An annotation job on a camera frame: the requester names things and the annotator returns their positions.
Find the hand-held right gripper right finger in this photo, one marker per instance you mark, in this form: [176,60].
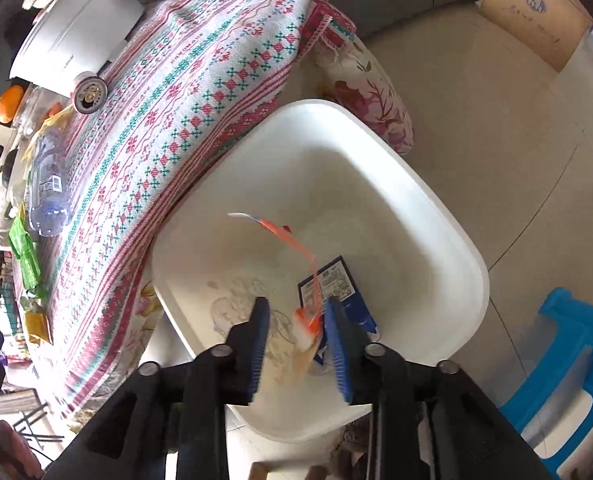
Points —
[337,355]

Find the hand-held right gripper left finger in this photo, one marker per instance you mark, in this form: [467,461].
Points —
[255,352]

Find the orange plastic wrapper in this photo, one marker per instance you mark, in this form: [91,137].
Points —
[307,321]

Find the blue snack packet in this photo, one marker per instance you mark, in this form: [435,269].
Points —
[337,280]

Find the green snack packet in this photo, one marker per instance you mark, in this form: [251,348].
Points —
[24,255]

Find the white plastic trash bin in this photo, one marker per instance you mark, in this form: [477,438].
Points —
[351,185]

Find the clear plastic bottle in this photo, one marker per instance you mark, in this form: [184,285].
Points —
[49,185]

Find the red drink can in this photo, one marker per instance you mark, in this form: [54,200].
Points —
[90,94]

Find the person's left hand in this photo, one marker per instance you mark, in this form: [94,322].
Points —
[16,452]

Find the yellow packet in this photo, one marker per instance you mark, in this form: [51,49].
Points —
[36,325]

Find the blue plastic stool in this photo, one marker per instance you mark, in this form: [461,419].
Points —
[561,320]

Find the beige snack packet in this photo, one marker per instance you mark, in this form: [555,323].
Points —
[55,120]

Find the patterned woven tablecloth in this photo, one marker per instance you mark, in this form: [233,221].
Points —
[176,110]

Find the orange fruit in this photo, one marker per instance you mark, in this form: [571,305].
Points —
[9,102]

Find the floral cloth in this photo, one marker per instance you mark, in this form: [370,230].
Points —
[371,95]

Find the white electric cooking pot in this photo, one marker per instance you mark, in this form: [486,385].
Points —
[76,35]

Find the brown cardboard box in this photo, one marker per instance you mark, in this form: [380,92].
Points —
[531,10]

